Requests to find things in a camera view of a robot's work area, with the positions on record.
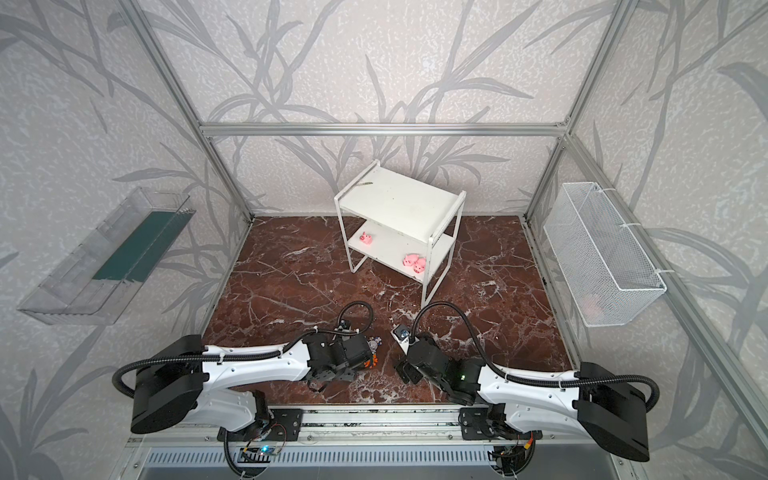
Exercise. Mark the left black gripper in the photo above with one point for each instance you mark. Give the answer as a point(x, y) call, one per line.
point(355, 363)

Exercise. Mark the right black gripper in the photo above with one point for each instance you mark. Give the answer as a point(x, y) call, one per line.
point(408, 366)

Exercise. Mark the pink pig toy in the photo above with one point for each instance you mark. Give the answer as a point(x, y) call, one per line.
point(410, 259)
point(365, 239)
point(420, 265)

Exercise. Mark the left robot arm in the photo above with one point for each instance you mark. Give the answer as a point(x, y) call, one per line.
point(190, 382)

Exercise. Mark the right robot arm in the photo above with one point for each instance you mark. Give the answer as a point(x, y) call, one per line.
point(499, 402)

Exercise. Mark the white two-tier shelf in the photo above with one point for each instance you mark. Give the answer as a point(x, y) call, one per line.
point(403, 216)

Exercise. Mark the white hooded Doraemon figure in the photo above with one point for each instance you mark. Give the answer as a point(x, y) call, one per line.
point(374, 343)

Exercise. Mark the pink toy in basket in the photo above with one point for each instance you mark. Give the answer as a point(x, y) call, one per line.
point(592, 309)

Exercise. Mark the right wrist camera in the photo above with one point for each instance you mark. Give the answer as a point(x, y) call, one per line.
point(402, 337)

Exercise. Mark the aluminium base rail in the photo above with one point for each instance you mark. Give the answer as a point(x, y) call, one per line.
point(402, 424)

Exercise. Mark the white wire mesh basket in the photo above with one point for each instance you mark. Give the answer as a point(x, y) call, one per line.
point(598, 253)

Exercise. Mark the clear plastic wall bin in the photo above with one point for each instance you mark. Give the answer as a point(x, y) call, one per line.
point(95, 283)

